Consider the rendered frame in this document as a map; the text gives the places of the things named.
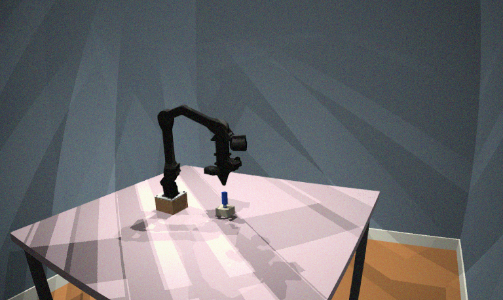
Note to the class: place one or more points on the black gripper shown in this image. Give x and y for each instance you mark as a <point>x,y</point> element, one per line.
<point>221,173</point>

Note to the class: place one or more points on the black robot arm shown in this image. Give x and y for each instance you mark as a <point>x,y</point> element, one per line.
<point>223,134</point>

